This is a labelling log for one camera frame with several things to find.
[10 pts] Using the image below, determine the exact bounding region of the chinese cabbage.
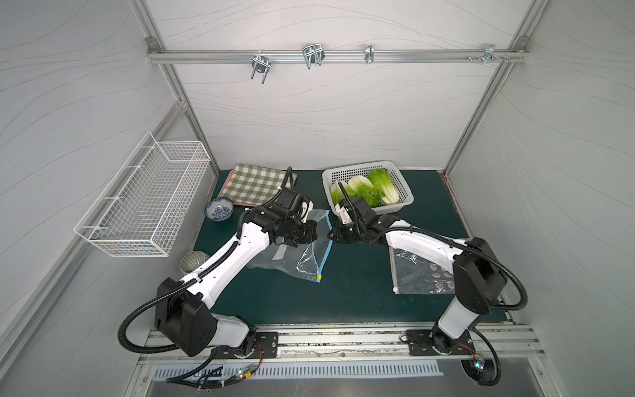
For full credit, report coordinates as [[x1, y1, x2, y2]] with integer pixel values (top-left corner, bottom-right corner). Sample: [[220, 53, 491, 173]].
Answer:
[[367, 168, 400, 205], [347, 175, 384, 208], [330, 181, 357, 205]]

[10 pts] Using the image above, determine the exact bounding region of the white plastic basket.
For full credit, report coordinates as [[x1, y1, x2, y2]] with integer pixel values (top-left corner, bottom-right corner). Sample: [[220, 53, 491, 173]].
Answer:
[[322, 161, 414, 214]]

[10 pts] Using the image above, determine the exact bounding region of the clear blue zipper bag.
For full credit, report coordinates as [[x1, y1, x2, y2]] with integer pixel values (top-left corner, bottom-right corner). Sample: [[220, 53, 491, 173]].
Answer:
[[247, 209, 333, 283]]

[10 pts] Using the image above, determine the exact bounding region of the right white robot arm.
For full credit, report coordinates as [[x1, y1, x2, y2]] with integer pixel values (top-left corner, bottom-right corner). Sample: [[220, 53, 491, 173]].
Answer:
[[330, 198, 508, 355]]

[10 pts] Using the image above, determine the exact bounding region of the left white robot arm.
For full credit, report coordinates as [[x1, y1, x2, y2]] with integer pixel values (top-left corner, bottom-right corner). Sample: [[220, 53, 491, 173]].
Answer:
[[155, 188, 318, 357]]

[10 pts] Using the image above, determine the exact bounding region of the pink dotted zipper bag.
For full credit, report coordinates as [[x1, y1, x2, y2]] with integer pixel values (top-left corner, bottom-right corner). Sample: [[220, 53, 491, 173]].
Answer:
[[389, 247, 455, 295]]

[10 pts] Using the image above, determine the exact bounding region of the green checkered cloth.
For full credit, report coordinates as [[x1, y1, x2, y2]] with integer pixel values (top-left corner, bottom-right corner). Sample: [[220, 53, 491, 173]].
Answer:
[[218, 163, 286, 207]]

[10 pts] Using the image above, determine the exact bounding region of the blue white porcelain bowl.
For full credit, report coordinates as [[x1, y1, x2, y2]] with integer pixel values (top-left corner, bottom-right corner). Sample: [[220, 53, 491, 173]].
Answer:
[[204, 197, 234, 222]]

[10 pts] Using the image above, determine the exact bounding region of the striped ceramic mug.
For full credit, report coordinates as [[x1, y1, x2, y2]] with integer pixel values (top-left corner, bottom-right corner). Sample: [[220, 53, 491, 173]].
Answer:
[[180, 251, 210, 276]]

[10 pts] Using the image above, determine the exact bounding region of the metal hook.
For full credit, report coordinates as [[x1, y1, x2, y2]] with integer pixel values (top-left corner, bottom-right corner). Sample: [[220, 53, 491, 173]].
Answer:
[[251, 54, 271, 84], [466, 44, 511, 65], [365, 44, 375, 65], [302, 44, 325, 69]]

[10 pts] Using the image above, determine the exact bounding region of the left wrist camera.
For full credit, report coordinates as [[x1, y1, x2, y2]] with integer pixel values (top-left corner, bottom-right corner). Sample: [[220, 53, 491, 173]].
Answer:
[[298, 199, 314, 223]]

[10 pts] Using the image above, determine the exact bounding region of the white wire wall basket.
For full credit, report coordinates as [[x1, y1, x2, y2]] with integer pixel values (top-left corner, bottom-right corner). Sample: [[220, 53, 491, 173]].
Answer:
[[74, 132, 210, 258]]

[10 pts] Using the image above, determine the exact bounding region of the left black corrugated cable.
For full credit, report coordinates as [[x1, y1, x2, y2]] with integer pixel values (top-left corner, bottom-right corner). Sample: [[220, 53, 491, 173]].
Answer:
[[117, 165, 294, 355]]

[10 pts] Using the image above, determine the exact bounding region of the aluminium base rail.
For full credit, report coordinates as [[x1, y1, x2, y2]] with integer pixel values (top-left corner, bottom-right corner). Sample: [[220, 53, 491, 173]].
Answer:
[[143, 322, 547, 361]]

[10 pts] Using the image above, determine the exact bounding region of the aluminium top rail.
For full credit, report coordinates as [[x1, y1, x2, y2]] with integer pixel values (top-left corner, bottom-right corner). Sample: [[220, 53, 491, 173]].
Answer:
[[148, 45, 530, 66]]

